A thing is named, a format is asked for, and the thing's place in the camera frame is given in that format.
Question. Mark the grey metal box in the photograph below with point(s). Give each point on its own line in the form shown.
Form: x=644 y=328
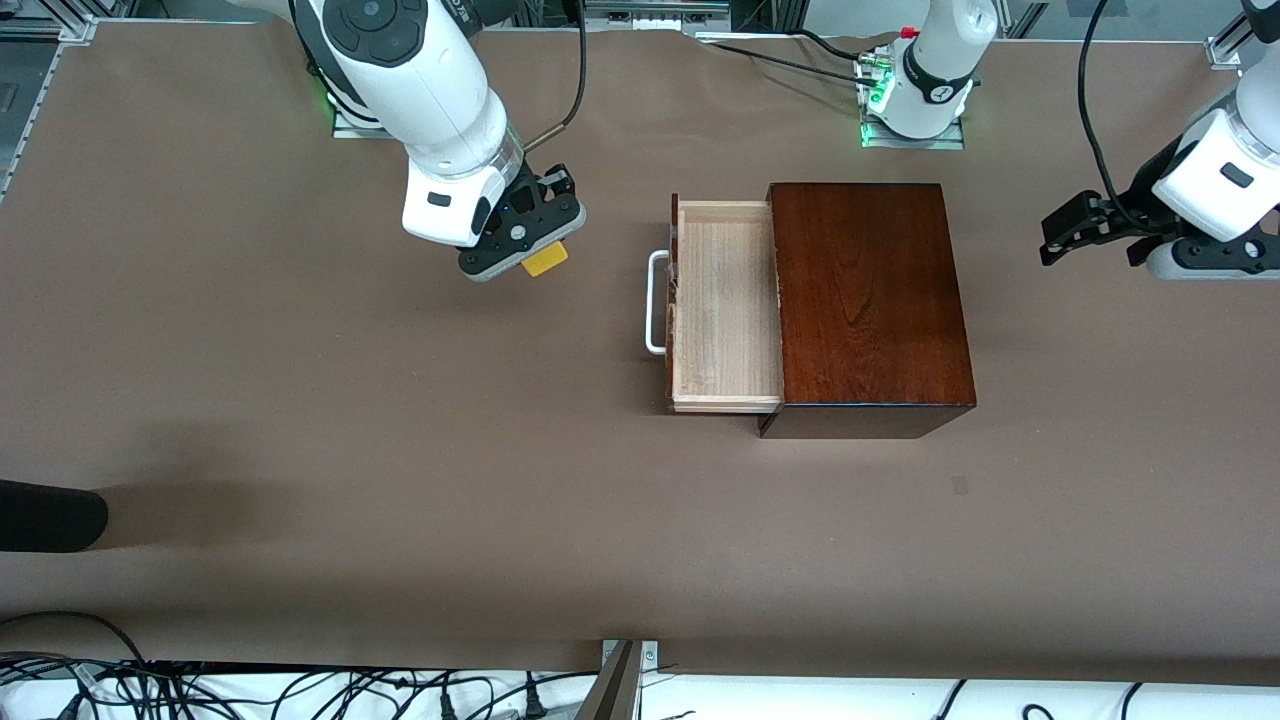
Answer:
x=650 y=15

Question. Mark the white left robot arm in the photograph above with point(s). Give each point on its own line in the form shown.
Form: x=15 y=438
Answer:
x=935 y=60

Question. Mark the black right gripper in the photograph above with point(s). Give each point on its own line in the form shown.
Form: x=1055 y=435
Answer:
x=553 y=186

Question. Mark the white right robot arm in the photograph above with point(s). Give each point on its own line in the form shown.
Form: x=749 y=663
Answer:
x=430 y=90

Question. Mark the silver corner bracket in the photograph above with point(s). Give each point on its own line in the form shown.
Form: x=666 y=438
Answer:
x=650 y=655

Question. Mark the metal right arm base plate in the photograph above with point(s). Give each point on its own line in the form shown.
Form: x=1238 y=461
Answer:
x=360 y=130

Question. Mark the dark brown wooden cabinet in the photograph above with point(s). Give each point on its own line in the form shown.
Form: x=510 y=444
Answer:
x=870 y=300

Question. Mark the brown table cover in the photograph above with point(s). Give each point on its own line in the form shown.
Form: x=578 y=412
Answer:
x=400 y=450

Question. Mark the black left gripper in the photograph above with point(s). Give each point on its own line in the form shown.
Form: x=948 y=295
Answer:
x=1143 y=201

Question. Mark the grey metal post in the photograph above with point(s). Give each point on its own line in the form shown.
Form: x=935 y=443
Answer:
x=612 y=690

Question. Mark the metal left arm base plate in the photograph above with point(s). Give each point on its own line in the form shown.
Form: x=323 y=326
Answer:
x=950 y=142

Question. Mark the black rounded object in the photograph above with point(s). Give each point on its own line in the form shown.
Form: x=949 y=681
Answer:
x=50 y=515

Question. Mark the yellow block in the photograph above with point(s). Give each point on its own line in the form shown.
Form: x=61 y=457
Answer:
x=546 y=262

